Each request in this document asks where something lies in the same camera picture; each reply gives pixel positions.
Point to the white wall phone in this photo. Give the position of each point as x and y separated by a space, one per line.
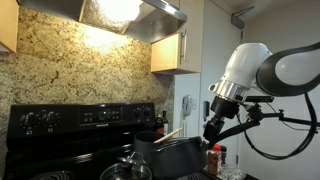
187 105

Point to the black stereo camera bar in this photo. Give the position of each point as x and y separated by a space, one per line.
260 99

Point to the dark olive oil bottle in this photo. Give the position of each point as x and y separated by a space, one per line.
165 123

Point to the steel range hood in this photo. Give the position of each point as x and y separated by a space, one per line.
156 23

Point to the small dark wall fixture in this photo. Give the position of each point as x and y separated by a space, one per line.
206 110

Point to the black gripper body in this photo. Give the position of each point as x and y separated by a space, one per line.
224 107

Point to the black electric stove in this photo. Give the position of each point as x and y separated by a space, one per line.
66 146

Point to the plain light wood cabinet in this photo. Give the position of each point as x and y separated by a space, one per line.
8 23

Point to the grey door closer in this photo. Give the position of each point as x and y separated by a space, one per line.
241 18

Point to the spice jar with red lid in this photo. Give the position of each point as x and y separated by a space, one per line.
214 161

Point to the dark glass bottle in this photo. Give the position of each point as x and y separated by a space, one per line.
159 122

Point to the black camera boom stand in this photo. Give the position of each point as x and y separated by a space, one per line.
293 119

